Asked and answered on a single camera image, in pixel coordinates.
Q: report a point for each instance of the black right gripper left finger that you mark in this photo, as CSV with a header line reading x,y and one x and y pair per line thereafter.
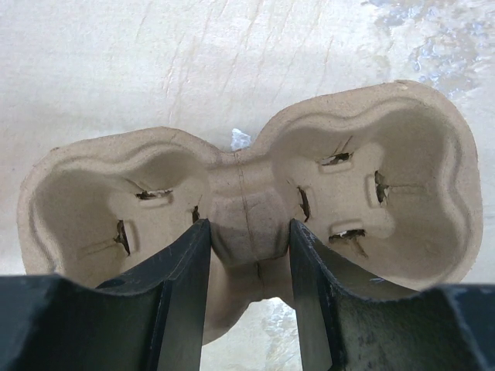
x,y
151,317

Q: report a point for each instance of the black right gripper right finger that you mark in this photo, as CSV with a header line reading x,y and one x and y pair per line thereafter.
x,y
351,319

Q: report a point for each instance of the brown pulp cup carrier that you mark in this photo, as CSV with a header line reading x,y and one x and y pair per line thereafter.
x,y
387,176

